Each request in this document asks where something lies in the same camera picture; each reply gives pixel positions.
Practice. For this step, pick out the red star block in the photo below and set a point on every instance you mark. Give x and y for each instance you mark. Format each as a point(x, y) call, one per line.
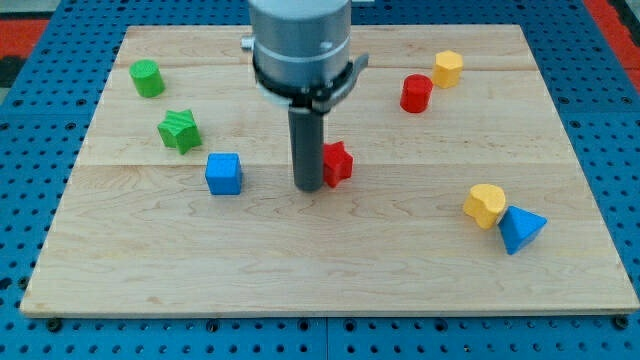
point(337, 163)

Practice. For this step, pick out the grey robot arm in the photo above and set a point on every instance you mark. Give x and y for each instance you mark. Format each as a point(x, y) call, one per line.
point(300, 45)

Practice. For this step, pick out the green star block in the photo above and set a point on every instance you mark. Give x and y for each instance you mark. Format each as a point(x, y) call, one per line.
point(178, 130)

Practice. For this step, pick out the yellow heart block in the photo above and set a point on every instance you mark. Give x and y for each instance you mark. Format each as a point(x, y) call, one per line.
point(485, 203)

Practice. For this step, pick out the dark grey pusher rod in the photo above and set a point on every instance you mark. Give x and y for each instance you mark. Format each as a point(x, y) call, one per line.
point(306, 137)

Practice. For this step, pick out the blue cube block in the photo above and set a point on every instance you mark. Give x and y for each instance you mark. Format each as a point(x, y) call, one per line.
point(223, 174)

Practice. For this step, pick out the red cylinder block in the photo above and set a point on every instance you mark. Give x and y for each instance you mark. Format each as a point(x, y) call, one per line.
point(416, 93)

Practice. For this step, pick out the wooden board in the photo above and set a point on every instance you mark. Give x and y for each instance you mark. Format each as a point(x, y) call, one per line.
point(138, 234)

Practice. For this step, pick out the yellow hexagon block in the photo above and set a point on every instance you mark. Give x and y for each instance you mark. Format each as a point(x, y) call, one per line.
point(447, 69)

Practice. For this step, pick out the green cylinder block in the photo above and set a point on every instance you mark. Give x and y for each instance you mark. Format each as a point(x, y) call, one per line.
point(147, 78)

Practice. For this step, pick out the blue triangle block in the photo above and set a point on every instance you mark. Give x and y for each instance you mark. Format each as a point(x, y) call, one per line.
point(519, 227)

